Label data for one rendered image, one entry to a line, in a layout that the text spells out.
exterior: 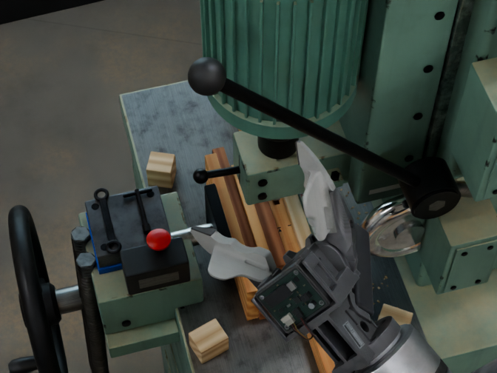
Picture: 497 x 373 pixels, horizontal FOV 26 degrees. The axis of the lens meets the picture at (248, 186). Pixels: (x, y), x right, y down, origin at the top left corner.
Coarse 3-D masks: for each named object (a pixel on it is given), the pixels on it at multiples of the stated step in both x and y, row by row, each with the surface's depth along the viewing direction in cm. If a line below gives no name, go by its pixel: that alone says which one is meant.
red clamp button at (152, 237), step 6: (150, 234) 132; (156, 234) 132; (162, 234) 132; (168, 234) 132; (150, 240) 132; (156, 240) 131; (162, 240) 131; (168, 240) 132; (150, 246) 131; (156, 246) 131; (162, 246) 131
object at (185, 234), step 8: (208, 192) 139; (216, 192) 139; (208, 200) 138; (216, 200) 138; (208, 208) 141; (216, 208) 138; (208, 216) 143; (216, 216) 137; (224, 216) 137; (208, 224) 140; (216, 224) 136; (224, 224) 136; (176, 232) 139; (184, 232) 139; (224, 232) 136; (192, 240) 139
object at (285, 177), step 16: (336, 128) 135; (240, 144) 134; (256, 144) 134; (320, 144) 134; (240, 160) 133; (256, 160) 133; (272, 160) 133; (288, 160) 133; (320, 160) 133; (336, 160) 134; (240, 176) 136; (256, 176) 132; (272, 176) 133; (288, 176) 134; (304, 176) 135; (256, 192) 135; (272, 192) 136; (288, 192) 137
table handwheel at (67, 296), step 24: (24, 216) 145; (24, 240) 140; (24, 264) 138; (24, 288) 137; (48, 288) 149; (72, 288) 150; (24, 312) 137; (48, 312) 148; (48, 336) 137; (48, 360) 138
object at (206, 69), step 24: (192, 72) 96; (216, 72) 96; (240, 96) 100; (288, 120) 105; (336, 144) 110; (384, 168) 117; (408, 168) 123; (432, 168) 122; (408, 192) 123; (432, 192) 121; (456, 192) 122; (432, 216) 125
